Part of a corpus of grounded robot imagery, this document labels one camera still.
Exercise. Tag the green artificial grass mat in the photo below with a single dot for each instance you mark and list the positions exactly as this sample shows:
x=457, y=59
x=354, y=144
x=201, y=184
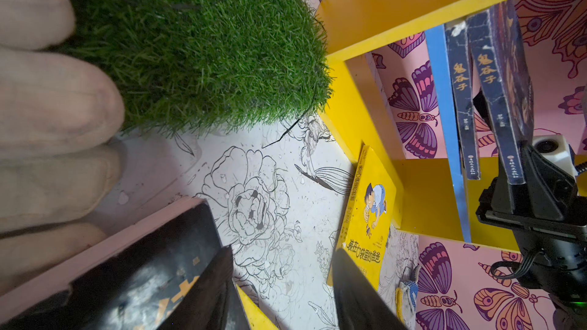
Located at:
x=201, y=65

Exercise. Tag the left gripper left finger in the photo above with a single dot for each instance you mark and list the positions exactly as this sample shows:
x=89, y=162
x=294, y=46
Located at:
x=206, y=304

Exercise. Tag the thin yellow book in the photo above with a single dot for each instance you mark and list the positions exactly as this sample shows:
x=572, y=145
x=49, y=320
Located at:
x=256, y=318

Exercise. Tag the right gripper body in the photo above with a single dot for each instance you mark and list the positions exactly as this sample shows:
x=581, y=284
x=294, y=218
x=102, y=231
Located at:
x=553, y=251

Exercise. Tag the yellow cartoon cover book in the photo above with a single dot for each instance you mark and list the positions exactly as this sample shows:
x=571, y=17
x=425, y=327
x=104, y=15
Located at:
x=369, y=216

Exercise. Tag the black book yellow title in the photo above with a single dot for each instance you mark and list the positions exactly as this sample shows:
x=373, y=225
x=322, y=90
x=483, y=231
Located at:
x=133, y=279

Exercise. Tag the beige cloth glove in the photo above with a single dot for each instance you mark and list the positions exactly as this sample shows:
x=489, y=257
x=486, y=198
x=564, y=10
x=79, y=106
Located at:
x=57, y=115

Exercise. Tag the blue clip object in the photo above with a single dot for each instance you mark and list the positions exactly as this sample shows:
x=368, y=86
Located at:
x=406, y=298

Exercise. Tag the yellow pink blue bookshelf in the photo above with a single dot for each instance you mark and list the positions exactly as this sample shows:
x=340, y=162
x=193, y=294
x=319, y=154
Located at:
x=385, y=96

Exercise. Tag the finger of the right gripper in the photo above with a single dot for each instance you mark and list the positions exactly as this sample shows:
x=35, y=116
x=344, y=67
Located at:
x=540, y=180

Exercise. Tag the dark purple cover book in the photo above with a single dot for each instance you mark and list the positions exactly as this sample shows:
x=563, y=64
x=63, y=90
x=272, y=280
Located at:
x=460, y=70

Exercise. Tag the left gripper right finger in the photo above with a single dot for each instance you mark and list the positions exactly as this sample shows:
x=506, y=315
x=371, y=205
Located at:
x=358, y=304

